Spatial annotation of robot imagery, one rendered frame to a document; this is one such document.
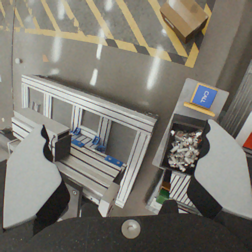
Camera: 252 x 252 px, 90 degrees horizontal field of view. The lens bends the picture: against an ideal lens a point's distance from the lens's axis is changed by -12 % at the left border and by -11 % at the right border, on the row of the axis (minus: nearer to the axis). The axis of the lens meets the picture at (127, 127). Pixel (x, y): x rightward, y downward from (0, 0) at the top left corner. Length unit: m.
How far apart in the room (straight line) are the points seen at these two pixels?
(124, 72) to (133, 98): 0.21
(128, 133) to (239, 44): 0.90
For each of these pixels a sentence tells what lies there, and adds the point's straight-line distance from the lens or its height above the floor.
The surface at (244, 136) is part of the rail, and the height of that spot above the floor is 0.39.
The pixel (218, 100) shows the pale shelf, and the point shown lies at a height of 0.45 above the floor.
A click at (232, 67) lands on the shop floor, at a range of 1.10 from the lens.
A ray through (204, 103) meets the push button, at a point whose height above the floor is 0.48.
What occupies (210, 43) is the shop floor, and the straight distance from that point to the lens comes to 1.09.
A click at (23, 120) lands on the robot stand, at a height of 0.73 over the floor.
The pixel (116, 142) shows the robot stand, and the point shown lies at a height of 0.21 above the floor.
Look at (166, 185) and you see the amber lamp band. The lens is 0.61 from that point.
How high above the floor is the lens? 1.05
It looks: 62 degrees down
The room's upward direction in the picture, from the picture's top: 130 degrees counter-clockwise
